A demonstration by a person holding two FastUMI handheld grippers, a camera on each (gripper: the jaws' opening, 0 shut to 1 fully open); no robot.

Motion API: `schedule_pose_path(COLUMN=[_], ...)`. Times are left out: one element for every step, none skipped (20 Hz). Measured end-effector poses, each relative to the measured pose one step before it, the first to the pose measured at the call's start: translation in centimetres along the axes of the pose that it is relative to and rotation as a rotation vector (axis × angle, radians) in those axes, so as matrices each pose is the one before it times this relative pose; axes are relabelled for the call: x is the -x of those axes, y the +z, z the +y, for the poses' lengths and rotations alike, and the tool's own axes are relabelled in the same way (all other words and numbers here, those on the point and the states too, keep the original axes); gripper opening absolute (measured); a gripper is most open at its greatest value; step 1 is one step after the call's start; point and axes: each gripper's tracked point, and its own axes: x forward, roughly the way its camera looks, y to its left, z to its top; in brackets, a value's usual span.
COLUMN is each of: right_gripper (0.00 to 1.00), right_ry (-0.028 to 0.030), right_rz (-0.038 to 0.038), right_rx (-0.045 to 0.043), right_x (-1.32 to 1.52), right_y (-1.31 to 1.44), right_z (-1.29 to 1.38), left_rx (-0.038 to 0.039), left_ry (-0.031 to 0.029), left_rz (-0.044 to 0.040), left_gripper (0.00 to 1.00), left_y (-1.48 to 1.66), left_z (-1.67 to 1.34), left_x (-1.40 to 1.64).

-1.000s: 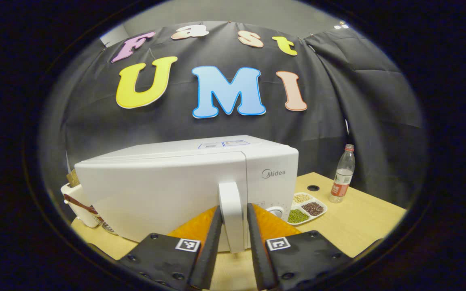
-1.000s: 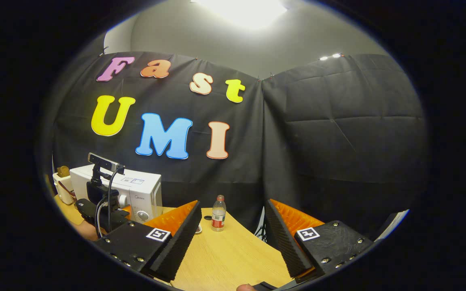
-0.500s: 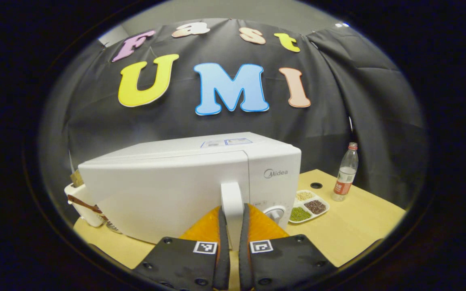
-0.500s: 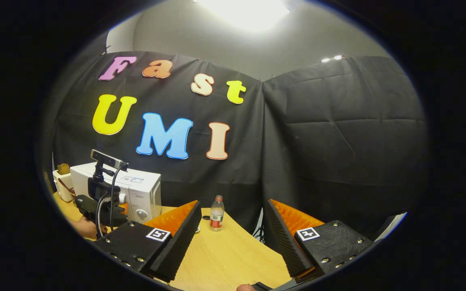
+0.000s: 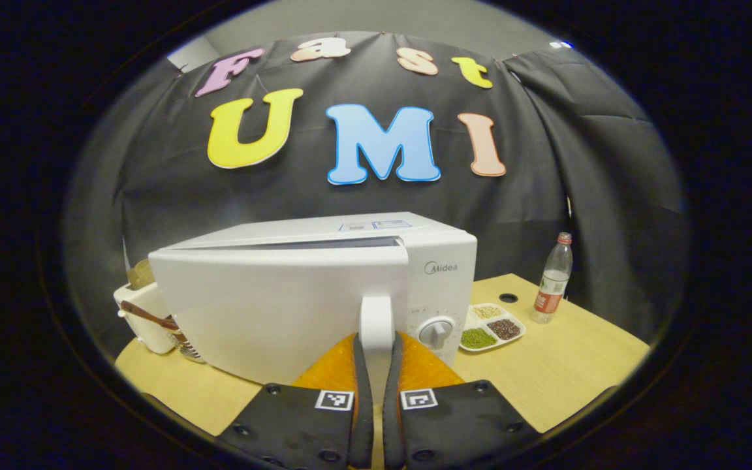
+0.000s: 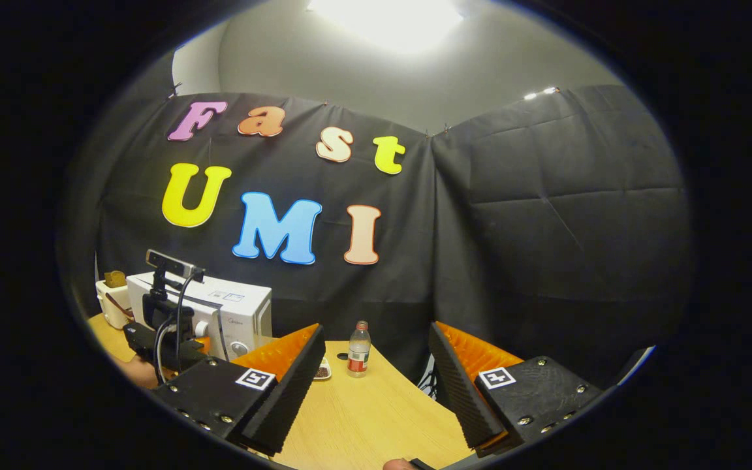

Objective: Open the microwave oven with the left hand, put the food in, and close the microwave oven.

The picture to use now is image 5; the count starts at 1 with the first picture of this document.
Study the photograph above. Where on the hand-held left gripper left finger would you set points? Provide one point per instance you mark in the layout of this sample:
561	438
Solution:
291	424

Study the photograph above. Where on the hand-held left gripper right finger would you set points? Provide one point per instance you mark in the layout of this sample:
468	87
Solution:
461	424

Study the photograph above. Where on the white microwave oven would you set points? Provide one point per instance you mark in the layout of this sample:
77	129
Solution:
271	307

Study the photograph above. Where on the divided white dish of beans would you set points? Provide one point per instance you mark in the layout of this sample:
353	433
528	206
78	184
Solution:
490	329

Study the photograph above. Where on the black table grommet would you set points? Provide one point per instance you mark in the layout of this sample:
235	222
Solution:
508	297

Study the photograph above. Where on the clear bottle with red label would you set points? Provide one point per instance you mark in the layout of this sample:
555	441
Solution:
552	287

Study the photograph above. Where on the white toaster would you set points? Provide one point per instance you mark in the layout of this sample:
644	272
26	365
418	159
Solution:
147	326

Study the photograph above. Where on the brown toast slice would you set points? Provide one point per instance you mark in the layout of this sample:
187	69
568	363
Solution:
142	275

